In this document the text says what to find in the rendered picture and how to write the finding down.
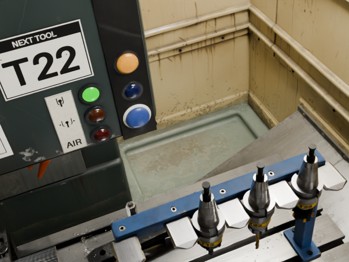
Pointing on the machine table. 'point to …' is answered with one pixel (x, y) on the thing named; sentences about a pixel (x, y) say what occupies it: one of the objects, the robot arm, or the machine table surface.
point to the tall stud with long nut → (131, 208)
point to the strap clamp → (13, 254)
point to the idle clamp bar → (107, 252)
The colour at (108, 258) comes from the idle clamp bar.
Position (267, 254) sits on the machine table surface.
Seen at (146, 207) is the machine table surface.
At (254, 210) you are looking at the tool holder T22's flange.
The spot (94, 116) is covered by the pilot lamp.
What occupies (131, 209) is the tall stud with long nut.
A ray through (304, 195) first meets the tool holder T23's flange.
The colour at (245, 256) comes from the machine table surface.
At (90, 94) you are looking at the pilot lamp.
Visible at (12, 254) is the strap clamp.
